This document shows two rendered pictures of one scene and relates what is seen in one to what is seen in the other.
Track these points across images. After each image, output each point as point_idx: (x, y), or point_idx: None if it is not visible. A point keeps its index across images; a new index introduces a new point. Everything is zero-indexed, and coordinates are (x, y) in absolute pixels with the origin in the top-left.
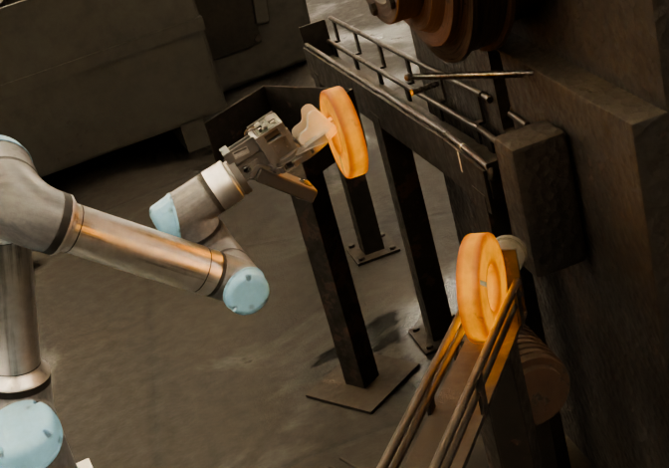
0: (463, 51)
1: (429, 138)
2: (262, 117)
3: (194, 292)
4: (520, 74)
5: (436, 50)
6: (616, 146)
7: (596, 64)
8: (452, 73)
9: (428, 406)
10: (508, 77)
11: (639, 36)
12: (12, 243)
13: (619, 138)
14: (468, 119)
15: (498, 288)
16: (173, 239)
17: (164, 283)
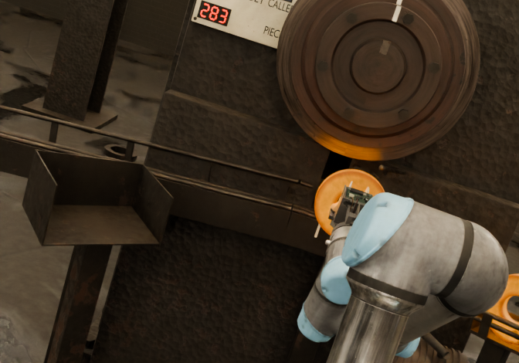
0: (401, 154)
1: (256, 212)
2: (344, 189)
3: (405, 343)
4: (403, 173)
5: (340, 148)
6: (495, 222)
7: (450, 172)
8: (391, 168)
9: None
10: (385, 174)
11: (517, 162)
12: (476, 308)
13: (503, 217)
14: (274, 198)
15: (507, 309)
16: None
17: (415, 337)
